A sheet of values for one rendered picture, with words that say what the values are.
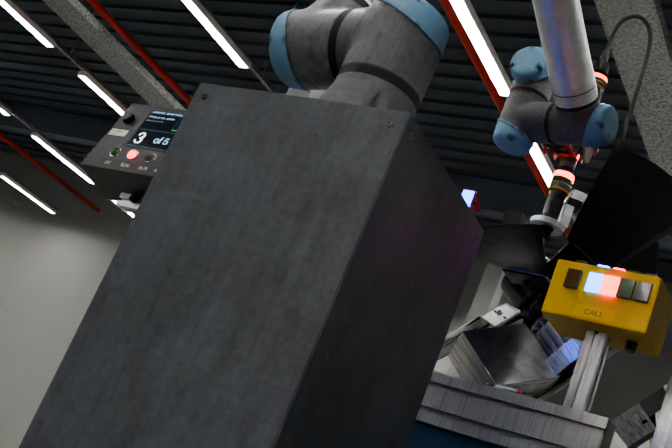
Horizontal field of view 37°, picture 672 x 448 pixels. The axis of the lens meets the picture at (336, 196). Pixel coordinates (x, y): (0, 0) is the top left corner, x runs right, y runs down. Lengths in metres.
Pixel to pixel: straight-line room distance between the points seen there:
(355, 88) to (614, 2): 5.74
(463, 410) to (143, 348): 0.60
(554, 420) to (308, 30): 0.66
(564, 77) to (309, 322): 0.85
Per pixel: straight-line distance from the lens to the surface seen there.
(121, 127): 2.19
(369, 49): 1.32
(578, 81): 1.77
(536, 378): 1.90
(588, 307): 1.53
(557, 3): 1.71
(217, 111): 1.24
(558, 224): 2.07
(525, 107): 1.87
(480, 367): 1.87
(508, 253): 1.93
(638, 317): 1.51
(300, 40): 1.42
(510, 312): 2.09
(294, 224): 1.11
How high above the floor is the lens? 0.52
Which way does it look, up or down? 19 degrees up
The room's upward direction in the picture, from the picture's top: 23 degrees clockwise
